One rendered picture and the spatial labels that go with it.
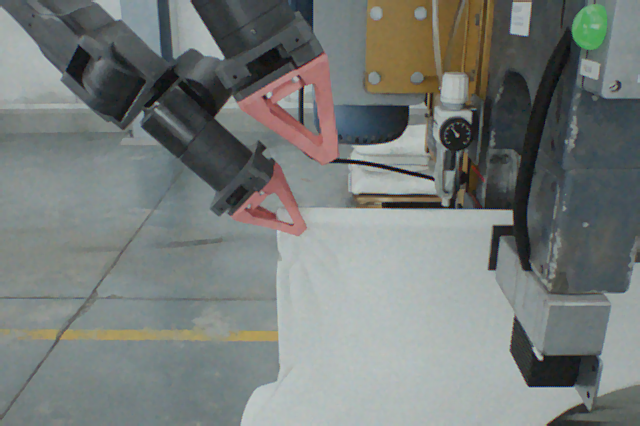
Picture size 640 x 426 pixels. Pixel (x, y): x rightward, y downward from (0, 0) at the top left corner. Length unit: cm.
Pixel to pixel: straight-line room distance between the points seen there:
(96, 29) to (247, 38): 25
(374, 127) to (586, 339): 46
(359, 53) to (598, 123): 42
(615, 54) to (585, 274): 19
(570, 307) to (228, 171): 34
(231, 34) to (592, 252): 33
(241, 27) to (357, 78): 46
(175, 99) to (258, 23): 23
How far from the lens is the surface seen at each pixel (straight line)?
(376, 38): 84
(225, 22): 41
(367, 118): 89
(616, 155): 52
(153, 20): 536
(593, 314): 56
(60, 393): 232
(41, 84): 625
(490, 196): 72
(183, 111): 62
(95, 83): 64
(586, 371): 61
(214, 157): 62
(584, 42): 46
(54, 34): 65
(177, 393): 221
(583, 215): 53
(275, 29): 41
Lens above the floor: 131
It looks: 21 degrees down
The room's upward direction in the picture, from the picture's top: straight up
